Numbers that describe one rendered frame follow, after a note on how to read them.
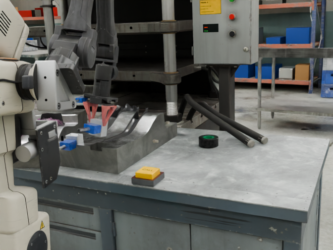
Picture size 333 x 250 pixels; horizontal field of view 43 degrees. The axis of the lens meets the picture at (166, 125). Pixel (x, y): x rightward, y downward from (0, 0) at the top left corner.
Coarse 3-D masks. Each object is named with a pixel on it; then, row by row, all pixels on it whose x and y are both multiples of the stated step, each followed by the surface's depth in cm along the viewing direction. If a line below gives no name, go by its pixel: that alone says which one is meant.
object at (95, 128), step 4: (92, 120) 143; (96, 120) 142; (100, 120) 143; (84, 124) 140; (88, 124) 140; (92, 124) 141; (96, 124) 142; (100, 124) 142; (80, 128) 134; (84, 128) 136; (88, 128) 138; (92, 128) 138; (96, 128) 139; (100, 128) 142; (104, 128) 143; (88, 132) 139; (92, 132) 138; (96, 132) 140; (100, 132) 142; (104, 132) 144; (100, 136) 142
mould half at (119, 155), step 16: (128, 112) 174; (112, 128) 167; (144, 128) 162; (160, 128) 170; (176, 128) 185; (80, 144) 147; (112, 144) 146; (128, 144) 148; (144, 144) 159; (160, 144) 171; (64, 160) 152; (80, 160) 148; (96, 160) 145; (112, 160) 142; (128, 160) 148
